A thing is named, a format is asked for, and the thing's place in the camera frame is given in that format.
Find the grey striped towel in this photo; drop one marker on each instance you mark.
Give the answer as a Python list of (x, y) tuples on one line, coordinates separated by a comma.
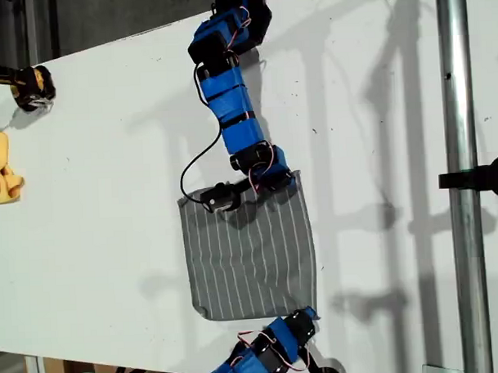
[(251, 260)]

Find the steel post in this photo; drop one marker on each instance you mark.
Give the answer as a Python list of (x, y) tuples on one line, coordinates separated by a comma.
[(463, 187)]

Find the white table leg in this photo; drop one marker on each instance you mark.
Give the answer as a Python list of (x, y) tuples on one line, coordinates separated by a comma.
[(34, 370)]

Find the black clamp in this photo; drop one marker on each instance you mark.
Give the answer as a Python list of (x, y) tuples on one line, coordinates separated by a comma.
[(478, 180)]

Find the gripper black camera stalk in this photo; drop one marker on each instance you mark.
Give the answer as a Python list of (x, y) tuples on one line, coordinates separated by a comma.
[(243, 186)]

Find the brown cardboard box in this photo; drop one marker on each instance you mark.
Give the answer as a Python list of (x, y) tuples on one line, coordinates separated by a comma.
[(57, 371)]

